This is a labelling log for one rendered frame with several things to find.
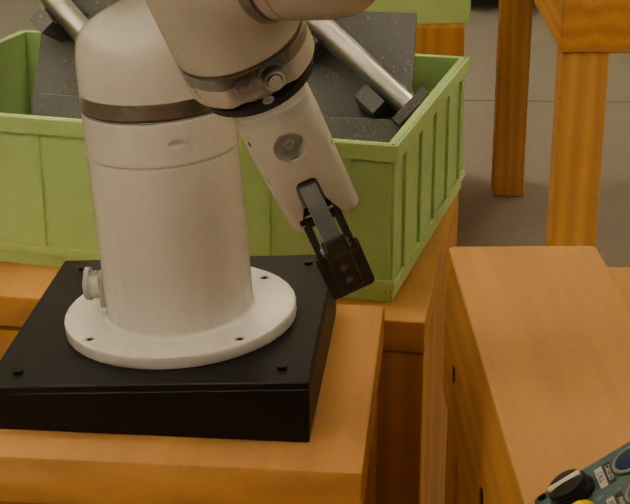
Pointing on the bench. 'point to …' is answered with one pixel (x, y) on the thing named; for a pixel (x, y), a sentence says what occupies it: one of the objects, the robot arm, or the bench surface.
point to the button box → (608, 481)
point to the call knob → (568, 487)
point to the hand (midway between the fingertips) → (329, 238)
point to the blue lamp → (629, 457)
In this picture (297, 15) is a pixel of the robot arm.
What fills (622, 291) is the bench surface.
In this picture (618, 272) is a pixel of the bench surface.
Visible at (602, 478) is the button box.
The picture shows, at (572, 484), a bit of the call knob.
